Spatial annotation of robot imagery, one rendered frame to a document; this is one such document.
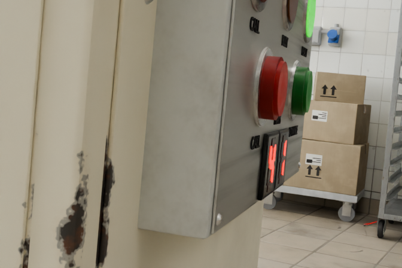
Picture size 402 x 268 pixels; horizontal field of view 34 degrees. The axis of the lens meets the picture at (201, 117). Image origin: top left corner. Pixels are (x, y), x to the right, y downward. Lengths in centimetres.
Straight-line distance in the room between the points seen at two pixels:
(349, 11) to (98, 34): 432
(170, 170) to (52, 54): 7
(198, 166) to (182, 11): 6
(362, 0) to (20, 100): 432
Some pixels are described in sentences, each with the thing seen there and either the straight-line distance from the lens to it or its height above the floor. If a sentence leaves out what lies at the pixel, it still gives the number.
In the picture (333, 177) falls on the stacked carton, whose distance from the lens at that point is 404.
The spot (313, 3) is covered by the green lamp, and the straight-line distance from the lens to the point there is 44.
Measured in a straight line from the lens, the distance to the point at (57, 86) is 21.
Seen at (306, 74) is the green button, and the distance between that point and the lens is 40.
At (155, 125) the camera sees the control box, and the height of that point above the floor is 74.
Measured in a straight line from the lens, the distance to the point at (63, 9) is 22.
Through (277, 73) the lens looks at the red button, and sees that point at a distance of 30.
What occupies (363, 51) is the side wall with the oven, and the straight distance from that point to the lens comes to 447.
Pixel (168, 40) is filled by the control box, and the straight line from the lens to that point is 25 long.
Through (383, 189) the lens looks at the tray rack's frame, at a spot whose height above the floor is 28.
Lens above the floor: 76
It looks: 3 degrees down
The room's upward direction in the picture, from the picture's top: 5 degrees clockwise
